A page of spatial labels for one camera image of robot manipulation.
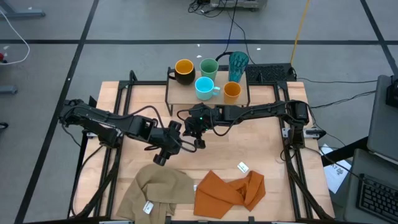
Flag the yellow cable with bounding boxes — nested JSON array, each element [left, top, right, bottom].
[[290, 0, 311, 66]]

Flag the tangled black cables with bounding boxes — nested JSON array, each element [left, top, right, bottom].
[[187, 0, 224, 19]]

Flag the grey desk top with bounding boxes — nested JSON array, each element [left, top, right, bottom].
[[366, 74, 398, 162], [343, 148, 398, 224]]

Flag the wooden shelf with black legs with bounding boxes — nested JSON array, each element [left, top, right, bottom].
[[164, 67, 251, 116]]

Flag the large grey table foot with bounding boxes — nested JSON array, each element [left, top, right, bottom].
[[0, 0, 46, 18]]

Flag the black desk leg bar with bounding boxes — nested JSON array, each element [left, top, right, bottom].
[[321, 136, 369, 167]]

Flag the black aluminium table frame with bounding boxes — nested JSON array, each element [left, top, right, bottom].
[[67, 70, 335, 224]]

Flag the coiled black cable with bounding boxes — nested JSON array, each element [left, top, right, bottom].
[[213, 51, 233, 71]]

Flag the teal faceted tumbler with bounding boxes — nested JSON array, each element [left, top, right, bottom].
[[228, 51, 250, 83]]

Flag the tan cloth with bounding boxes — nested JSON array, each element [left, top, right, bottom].
[[116, 163, 196, 224]]

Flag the black box device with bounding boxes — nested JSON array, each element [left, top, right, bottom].
[[385, 74, 398, 108]]

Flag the orange cloth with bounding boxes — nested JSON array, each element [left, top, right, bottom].
[[193, 169, 267, 220]]

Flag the small grey table foot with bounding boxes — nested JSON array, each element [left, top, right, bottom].
[[0, 85, 19, 95]]

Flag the black mug yellow inside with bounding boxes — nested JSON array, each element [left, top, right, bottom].
[[167, 58, 197, 86]]

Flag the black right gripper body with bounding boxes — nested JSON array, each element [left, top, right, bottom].
[[180, 103, 218, 137]]

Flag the light blue plastic mug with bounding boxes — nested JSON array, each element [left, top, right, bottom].
[[194, 76, 221, 101]]

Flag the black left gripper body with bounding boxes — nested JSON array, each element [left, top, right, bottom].
[[149, 120, 184, 167]]

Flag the green plastic cup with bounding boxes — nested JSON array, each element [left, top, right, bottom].
[[199, 58, 220, 82]]

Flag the white paper sheet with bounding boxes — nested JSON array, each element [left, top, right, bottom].
[[320, 143, 352, 194]]

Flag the orange plastic cup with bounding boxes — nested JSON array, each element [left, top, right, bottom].
[[223, 81, 242, 105]]

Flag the black keyboard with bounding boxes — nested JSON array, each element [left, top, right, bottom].
[[356, 173, 398, 223]]

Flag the grey equipment cart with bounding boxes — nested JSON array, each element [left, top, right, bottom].
[[210, 0, 268, 12]]

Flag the thin black floor cable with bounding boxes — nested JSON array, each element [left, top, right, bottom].
[[223, 0, 239, 54]]

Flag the white cable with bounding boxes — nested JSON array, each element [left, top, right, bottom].
[[0, 9, 31, 66]]

